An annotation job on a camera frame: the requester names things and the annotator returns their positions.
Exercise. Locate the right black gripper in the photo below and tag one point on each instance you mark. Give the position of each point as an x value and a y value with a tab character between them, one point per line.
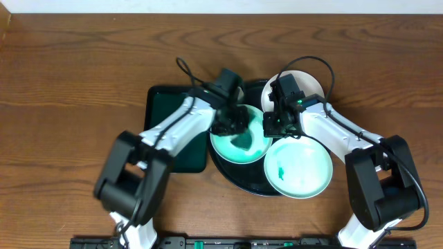
270	131

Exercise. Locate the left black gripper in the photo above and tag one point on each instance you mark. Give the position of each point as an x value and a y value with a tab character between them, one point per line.
230	122

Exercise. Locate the green scrubbing sponge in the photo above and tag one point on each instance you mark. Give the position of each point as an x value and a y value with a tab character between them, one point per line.
243	141

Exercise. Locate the pale green plate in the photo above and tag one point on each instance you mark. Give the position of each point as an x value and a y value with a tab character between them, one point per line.
260	145
298	168

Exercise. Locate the pale green plate front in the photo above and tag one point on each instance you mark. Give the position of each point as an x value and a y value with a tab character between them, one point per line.
298	168

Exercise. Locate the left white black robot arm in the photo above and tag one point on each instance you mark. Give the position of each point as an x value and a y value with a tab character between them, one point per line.
132	183

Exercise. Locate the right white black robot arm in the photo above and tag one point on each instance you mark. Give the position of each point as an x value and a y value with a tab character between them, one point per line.
382	181

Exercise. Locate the round black serving tray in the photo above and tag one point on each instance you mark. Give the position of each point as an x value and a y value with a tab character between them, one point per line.
249	177

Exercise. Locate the black rectangular water tray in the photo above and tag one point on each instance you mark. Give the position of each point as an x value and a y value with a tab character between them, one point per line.
162	101

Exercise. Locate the white plate green stain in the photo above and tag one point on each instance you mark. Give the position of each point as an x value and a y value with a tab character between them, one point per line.
306	83

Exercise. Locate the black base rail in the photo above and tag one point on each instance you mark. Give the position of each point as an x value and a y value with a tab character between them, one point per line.
183	243

